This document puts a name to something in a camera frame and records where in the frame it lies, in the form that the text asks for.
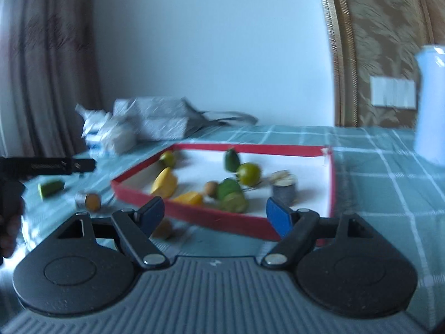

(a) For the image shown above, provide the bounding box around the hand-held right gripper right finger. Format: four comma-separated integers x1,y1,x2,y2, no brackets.
261,197,378,268

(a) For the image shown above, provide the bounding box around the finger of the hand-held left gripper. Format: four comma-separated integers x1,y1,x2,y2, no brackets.
68,158,97,175

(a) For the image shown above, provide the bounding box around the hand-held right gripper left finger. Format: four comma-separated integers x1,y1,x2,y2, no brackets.
57,196,171,269

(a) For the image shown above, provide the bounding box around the small tan round fruit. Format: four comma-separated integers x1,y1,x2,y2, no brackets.
151,218,174,240

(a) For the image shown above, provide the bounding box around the grey cut fruit stump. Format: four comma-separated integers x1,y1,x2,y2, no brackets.
270,170,299,202

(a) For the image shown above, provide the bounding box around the large yellow fruit piece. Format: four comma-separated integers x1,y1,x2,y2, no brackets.
150,167,179,198

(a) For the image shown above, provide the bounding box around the large green tomato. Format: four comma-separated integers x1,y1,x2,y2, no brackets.
236,162,262,186

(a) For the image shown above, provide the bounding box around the small green tomato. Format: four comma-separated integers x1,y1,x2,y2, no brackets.
159,151,177,168

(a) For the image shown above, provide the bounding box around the red shallow box tray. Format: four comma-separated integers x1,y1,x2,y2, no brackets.
110,143,337,247

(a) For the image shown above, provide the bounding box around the dark green pointed fruit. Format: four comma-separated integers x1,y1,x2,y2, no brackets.
223,148,241,173

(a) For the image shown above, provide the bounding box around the person's left hand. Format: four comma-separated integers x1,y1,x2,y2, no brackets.
0,202,26,259

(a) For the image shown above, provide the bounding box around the green cucumber piece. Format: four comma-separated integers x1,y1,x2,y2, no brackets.
38,180,66,200
216,178,249,213

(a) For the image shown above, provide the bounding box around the silver cylinder with orange face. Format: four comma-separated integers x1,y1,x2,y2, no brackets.
75,191,102,212

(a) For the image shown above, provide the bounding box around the small yellow fruit piece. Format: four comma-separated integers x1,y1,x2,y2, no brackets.
172,191,204,207

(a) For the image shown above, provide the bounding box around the white tissue packet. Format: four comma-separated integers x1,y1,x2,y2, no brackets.
75,104,137,155

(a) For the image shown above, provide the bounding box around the grey patterned gift bag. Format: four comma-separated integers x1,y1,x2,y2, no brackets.
113,97,258,141

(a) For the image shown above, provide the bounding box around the teal checked cloth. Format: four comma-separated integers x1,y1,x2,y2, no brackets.
0,125,445,334

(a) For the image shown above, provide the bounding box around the beige patterned curtain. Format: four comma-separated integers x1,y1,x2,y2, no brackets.
0,0,105,161

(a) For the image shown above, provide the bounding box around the light blue electric kettle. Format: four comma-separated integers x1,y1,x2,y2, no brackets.
414,45,445,166

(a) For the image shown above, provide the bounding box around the white wall switch panel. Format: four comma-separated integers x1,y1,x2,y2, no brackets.
370,76,417,109

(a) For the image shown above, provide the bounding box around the gold wall panel frame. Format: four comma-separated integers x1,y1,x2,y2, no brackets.
313,0,435,127

